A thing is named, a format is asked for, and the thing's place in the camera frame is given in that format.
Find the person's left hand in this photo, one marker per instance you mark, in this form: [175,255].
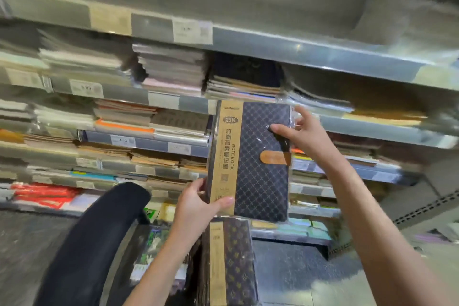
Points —
[192,210]

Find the person's right hand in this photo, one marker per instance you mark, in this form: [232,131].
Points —
[310,140]

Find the person's right thumb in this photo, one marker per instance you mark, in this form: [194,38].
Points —
[283,132]

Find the person's left thumb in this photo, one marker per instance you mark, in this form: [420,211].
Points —
[222,204]

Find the dark blue patterned notebook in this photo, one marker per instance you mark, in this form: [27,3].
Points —
[258,173]

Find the person's right forearm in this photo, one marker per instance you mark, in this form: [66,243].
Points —
[380,241]

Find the stack of clear wrapped notebooks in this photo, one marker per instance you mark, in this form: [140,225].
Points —
[315,94]

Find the brown patterned notebook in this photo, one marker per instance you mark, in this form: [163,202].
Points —
[233,266]

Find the stack of dark covered notebooks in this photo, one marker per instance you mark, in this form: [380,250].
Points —
[244,76]

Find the white price label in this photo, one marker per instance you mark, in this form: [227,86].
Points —
[123,140]
[192,30]
[86,89]
[179,148]

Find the stack of pastel green notebooks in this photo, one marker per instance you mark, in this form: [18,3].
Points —
[290,228]

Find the stack of mixed colour notebooks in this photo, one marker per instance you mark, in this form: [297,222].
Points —
[355,158]

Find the green printed booklet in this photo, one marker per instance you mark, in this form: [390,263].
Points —
[152,244]

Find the stack of kraft brown notebooks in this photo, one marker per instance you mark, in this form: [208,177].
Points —
[154,159]

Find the stack of tan printed notebooks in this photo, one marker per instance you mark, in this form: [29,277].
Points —
[179,124]

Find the stack of brown yellow notebooks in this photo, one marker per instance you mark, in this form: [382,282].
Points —
[387,108]

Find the stack of grey pink notebooks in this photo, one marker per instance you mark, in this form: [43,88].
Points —
[172,69]

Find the stack of orange brown notebooks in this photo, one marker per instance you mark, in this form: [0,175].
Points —
[123,115]

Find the perforated grey shelf upright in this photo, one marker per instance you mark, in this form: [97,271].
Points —
[423,212]

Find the stack of red packets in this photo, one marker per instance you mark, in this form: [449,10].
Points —
[45,194]

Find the stack of pale white notebooks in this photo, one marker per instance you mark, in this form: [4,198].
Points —
[62,115]

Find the stack of white grey notebooks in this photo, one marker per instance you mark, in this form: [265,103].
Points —
[86,60]

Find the beige shelf label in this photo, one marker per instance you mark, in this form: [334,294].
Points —
[110,19]

